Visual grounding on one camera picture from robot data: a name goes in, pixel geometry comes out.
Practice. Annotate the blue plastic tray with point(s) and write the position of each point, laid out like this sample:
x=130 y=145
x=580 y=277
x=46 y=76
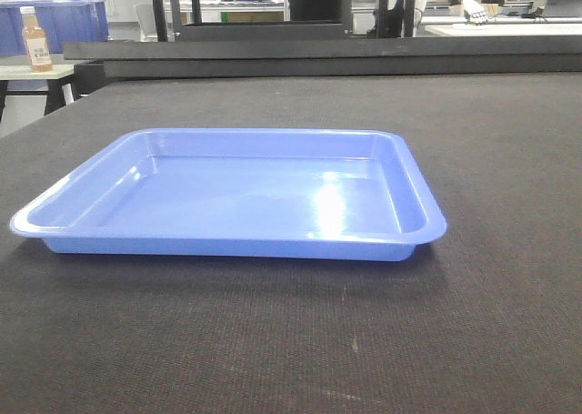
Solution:
x=241 y=192

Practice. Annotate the white background table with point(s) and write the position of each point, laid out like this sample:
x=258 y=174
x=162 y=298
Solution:
x=456 y=26

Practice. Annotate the white side table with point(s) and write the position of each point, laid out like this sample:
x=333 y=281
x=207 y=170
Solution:
x=27 y=96

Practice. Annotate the white robotic hand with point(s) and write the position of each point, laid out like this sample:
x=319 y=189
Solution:
x=473 y=11

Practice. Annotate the blue storage crate on table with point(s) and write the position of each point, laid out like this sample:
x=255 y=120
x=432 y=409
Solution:
x=63 y=21

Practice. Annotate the orange juice bottle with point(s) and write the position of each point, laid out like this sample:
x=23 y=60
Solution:
x=35 y=41

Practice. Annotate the black metal frame rack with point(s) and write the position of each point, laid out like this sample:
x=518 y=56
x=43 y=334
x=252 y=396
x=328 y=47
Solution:
x=302 y=19

